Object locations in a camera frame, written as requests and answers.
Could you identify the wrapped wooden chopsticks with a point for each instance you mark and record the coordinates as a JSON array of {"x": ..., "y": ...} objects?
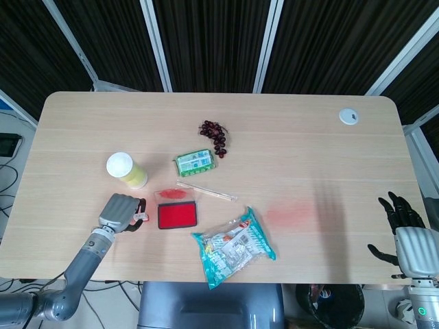
[{"x": 206, "y": 190}]

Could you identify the black trash bin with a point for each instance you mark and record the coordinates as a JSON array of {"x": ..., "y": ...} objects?
[{"x": 331, "y": 305}]

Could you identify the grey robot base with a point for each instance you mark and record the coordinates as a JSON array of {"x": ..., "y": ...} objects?
[{"x": 211, "y": 305}]

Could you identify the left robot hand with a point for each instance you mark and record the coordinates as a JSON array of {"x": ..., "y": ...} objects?
[{"x": 120, "y": 212}]

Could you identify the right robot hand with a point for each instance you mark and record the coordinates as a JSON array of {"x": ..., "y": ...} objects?
[{"x": 409, "y": 236}]

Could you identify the red ink pad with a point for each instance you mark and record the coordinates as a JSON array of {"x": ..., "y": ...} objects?
[{"x": 177, "y": 215}]

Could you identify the green tissue pack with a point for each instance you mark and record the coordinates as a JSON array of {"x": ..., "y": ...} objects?
[{"x": 196, "y": 162}]

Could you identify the black device on floor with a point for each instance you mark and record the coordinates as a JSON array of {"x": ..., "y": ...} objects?
[{"x": 7, "y": 144}]

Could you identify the dark red grape bunch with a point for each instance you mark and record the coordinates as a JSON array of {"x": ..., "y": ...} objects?
[{"x": 216, "y": 135}]

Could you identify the clear ink pad lid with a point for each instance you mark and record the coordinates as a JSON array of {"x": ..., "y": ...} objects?
[{"x": 171, "y": 194}]

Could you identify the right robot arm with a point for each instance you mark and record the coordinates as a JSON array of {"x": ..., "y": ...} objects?
[{"x": 425, "y": 303}]

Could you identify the small red white stamp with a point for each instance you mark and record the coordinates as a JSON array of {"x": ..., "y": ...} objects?
[{"x": 141, "y": 216}]

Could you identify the teal noodle snack bag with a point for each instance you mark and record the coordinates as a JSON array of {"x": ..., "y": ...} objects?
[{"x": 235, "y": 248}]

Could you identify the tennis ball canister white lid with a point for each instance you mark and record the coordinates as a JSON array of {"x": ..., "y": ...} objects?
[{"x": 126, "y": 170}]

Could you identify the white desk grommet cap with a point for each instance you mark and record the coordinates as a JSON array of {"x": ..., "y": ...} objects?
[{"x": 349, "y": 116}]

